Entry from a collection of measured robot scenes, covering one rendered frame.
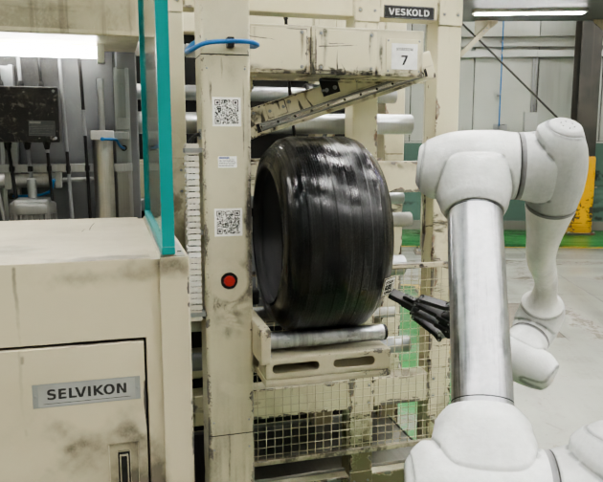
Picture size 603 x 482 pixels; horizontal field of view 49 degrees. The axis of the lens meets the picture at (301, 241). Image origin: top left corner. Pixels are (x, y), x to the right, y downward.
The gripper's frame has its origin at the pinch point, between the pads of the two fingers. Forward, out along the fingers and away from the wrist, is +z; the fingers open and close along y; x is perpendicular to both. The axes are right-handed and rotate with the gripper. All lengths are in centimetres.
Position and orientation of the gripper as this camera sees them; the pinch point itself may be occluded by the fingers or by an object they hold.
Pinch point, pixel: (402, 298)
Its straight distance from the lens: 179.7
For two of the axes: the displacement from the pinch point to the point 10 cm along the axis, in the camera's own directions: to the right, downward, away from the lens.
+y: -1.3, 7.9, 6.0
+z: -8.2, -4.3, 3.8
